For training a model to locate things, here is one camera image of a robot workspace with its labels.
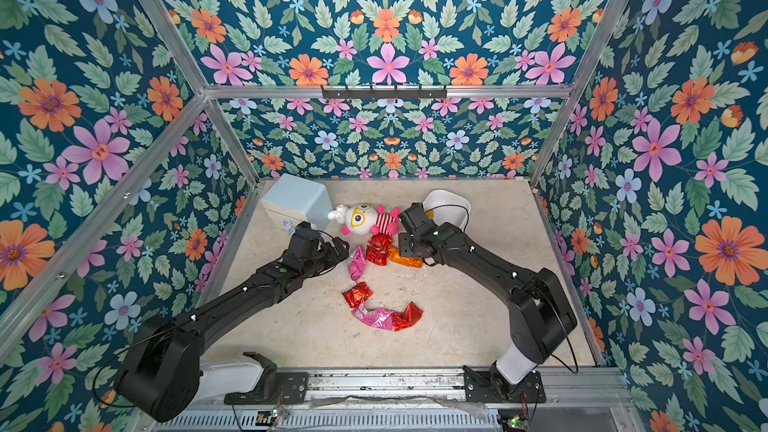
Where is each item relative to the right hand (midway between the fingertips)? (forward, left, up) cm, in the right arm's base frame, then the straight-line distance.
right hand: (410, 242), depth 87 cm
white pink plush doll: (+12, +16, -4) cm, 20 cm away
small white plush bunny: (+16, +26, -7) cm, 31 cm away
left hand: (-2, +20, -1) cm, 20 cm away
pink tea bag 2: (-19, +8, -10) cm, 23 cm away
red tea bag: (-12, +15, -10) cm, 22 cm away
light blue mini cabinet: (+13, +38, +4) cm, 40 cm away
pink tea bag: (-2, +17, -9) cm, 19 cm away
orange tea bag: (0, 0, -11) cm, 11 cm away
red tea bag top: (+5, +11, -11) cm, 16 cm away
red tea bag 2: (-19, +1, -10) cm, 22 cm away
